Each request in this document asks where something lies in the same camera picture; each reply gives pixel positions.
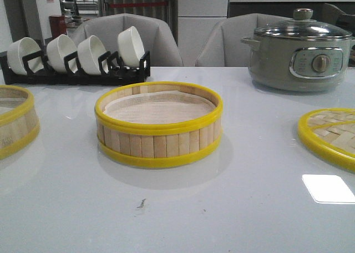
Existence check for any white bowl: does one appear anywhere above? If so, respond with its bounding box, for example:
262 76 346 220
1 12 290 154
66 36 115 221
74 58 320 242
78 35 107 75
47 34 77 73
117 26 145 68
7 37 40 75

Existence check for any white bowl far left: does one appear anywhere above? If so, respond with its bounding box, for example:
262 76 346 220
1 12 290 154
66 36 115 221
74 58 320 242
7 37 40 75

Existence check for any grey-green electric cooking pot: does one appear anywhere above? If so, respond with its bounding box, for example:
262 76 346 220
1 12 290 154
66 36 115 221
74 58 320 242
241 35 354 92

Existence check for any grey chair right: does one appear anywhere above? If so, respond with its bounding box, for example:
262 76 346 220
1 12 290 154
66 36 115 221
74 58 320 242
195 13 287 67

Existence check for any grey chair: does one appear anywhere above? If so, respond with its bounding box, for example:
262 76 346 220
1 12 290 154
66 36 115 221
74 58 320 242
195 13 287 67
70 13 183 67

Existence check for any white steamer liner paper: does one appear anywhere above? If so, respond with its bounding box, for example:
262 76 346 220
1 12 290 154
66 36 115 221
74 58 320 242
103 90 215 124

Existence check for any glass pot lid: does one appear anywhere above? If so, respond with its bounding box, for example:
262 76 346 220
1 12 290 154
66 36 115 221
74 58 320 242
254 8 352 41

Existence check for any white cabinet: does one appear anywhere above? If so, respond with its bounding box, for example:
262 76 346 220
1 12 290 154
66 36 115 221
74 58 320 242
177 0 228 67

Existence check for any red cylinder container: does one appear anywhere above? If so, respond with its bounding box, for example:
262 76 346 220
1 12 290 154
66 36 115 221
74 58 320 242
49 15 67 39

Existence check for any black dish rack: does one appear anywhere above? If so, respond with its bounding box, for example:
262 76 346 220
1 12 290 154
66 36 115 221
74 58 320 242
1 50 150 86

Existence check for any woven bamboo steamer lid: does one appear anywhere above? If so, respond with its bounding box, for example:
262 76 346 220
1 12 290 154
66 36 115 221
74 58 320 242
297 108 354 172

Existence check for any bamboo steamer tier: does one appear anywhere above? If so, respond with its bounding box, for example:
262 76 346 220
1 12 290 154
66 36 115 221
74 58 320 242
1 85 40 159
94 81 223 168

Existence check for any grey chair left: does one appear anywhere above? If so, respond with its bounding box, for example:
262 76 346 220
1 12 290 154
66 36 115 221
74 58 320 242
70 13 183 67

